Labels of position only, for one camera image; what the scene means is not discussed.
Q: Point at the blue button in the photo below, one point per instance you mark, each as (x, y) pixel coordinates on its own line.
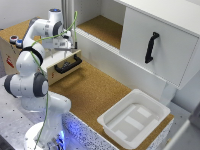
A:
(19, 42)

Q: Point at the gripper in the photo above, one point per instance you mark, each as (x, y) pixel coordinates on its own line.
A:
(63, 43)

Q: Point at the wooden drawer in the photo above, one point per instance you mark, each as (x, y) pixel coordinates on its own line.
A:
(63, 76)

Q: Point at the white sliding door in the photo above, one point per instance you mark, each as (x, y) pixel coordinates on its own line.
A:
(170, 50)

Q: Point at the red button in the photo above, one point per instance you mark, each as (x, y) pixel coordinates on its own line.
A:
(13, 38)

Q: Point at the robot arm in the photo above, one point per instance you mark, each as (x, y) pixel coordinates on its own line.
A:
(28, 85)

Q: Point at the white cabinet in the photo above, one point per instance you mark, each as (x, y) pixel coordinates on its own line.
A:
(100, 55)

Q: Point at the white plastic box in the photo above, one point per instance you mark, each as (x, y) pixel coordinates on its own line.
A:
(133, 121)

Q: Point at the wooden drawer box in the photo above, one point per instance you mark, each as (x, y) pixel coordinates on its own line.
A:
(10, 55)

